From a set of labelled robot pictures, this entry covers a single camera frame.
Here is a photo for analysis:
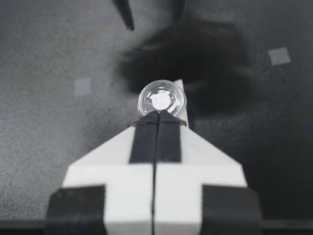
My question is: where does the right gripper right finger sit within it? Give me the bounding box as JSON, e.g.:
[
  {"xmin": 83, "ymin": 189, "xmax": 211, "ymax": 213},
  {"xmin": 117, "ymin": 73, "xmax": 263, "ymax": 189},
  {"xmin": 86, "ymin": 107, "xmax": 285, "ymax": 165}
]
[{"xmin": 154, "ymin": 110, "xmax": 261, "ymax": 235}]

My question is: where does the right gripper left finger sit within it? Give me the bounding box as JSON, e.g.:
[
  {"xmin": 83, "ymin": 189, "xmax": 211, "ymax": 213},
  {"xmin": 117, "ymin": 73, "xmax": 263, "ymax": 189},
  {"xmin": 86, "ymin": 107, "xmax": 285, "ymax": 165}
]
[{"xmin": 46, "ymin": 110, "xmax": 157, "ymax": 235}]

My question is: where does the small clear plastic cup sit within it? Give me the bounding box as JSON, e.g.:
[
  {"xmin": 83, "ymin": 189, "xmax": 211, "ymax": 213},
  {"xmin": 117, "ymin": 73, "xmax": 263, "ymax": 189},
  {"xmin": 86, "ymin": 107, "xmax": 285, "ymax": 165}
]
[{"xmin": 137, "ymin": 79, "xmax": 188, "ymax": 118}]

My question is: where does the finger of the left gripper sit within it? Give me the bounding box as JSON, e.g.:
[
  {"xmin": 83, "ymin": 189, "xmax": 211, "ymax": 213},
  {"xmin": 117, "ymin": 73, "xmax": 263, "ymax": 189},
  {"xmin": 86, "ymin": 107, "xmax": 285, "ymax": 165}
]
[
  {"xmin": 112, "ymin": 0, "xmax": 136, "ymax": 31},
  {"xmin": 171, "ymin": 0, "xmax": 188, "ymax": 25}
]

